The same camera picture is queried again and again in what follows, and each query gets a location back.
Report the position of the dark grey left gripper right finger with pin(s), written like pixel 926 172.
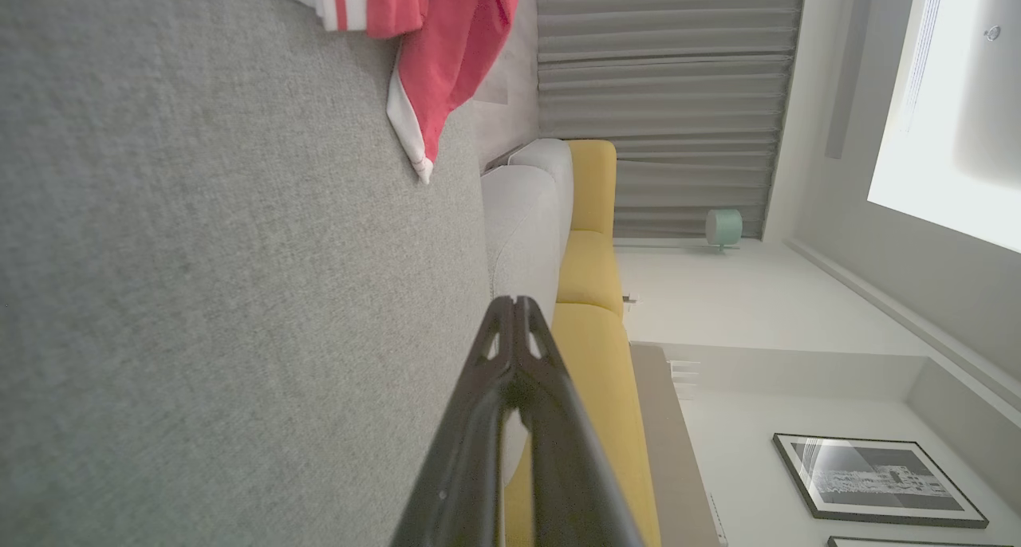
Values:
pixel 566 467

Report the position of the red shirt with white label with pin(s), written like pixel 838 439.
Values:
pixel 463 45

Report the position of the large black framed picture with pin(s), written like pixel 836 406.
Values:
pixel 877 479

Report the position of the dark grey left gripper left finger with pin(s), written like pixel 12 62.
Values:
pixel 471 451

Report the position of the red white striped numbered jersey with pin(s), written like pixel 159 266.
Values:
pixel 351 1

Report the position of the round ceiling spotlight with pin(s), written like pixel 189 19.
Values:
pixel 992 33

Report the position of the teal lamp shade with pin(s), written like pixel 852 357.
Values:
pixel 723 226

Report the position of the grey sofa seat cushion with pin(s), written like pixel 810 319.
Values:
pixel 199 292

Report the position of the grey pleated curtain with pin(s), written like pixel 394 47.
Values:
pixel 670 92

